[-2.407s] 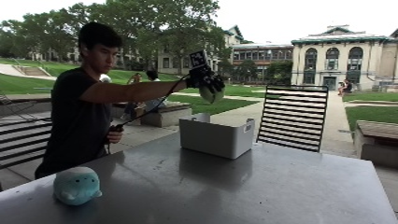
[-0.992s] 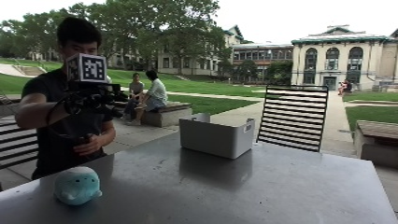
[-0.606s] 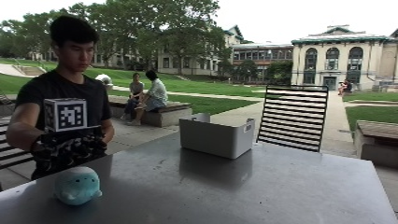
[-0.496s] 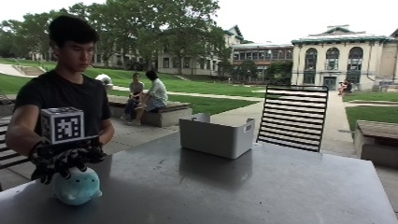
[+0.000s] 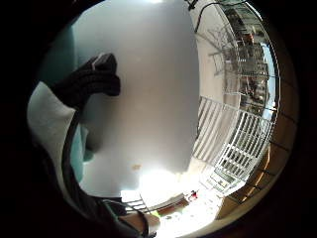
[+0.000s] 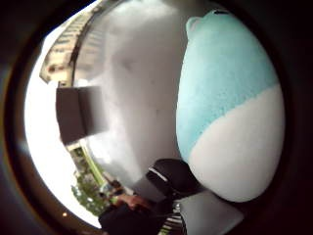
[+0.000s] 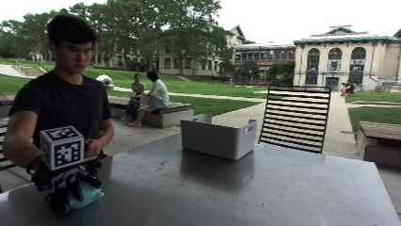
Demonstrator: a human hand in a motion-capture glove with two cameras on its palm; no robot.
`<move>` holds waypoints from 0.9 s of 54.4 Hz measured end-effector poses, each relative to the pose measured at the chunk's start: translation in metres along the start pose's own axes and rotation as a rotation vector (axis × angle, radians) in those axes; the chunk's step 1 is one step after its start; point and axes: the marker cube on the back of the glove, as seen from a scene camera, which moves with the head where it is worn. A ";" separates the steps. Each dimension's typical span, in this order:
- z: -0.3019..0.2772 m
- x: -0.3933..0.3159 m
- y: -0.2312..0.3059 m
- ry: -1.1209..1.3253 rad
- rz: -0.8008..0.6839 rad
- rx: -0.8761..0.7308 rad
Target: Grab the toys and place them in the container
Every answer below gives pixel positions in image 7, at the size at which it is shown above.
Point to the light blue soft toy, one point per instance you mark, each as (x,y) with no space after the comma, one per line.
(89,196)

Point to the white cube with black markers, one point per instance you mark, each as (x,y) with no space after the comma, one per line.
(63,147)

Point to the black wristband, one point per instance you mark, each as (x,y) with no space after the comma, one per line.
(33,164)

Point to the person in black t-shirt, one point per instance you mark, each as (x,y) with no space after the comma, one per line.
(63,100)

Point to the white round sculpture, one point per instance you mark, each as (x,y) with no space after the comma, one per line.
(105,81)

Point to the long stone bench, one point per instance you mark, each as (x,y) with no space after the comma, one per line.
(171,114)

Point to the concrete steps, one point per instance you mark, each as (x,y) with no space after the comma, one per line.
(26,70)

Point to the white plastic storage box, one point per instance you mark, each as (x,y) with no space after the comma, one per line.
(218,139)

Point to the grey building with green roof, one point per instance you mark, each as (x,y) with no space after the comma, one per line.
(197,59)

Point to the large green tree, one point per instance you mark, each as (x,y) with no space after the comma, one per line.
(142,28)

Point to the brick building with windows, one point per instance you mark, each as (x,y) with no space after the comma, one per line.
(263,58)

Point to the beige building with arched windows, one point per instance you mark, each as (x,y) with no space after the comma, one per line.
(347,59)

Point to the stone bench with wooden seat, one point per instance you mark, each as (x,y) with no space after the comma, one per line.
(381,144)

